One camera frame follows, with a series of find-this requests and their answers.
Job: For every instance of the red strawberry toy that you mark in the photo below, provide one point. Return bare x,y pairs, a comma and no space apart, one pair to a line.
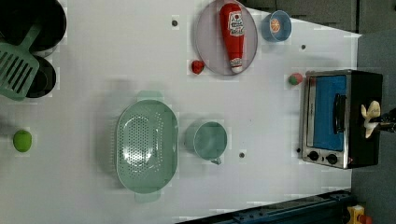
197,67

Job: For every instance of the orange slice toy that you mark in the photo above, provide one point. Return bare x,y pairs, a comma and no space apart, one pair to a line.
275,26

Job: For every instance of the grey round plate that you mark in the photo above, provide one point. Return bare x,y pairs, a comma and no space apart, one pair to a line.
209,42

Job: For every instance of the green measuring cup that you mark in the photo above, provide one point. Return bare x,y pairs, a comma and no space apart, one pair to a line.
207,139

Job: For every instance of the blue metal frame rail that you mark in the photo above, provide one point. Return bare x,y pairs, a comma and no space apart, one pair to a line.
326,208

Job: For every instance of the yellow red emergency button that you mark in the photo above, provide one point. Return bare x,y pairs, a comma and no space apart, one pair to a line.
357,215

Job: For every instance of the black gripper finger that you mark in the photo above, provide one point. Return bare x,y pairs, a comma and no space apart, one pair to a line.
389,117
385,127

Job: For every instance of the large black cylinder holder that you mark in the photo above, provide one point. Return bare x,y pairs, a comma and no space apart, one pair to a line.
18,16

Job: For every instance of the small black cylinder holder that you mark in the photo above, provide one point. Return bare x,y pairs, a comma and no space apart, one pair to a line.
45,79

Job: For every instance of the green lime toy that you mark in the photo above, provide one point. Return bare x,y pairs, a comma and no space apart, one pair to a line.
22,141

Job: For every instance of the green oval colander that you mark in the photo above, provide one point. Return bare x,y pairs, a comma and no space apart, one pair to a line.
147,146

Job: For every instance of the blue bowl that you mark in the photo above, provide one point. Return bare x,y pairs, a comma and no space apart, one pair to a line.
285,29

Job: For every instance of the black toaster oven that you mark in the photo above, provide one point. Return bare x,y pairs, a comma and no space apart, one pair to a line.
336,104

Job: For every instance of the red plush ketchup bottle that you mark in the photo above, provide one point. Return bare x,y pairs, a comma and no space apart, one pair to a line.
233,34

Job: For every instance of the peeled plush banana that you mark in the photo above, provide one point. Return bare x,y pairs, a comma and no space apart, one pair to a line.
373,111

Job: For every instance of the red green peach toy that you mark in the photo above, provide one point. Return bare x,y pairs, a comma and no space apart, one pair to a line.
295,79

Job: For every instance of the green slotted spatula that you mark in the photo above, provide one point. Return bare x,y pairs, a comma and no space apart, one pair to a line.
18,66

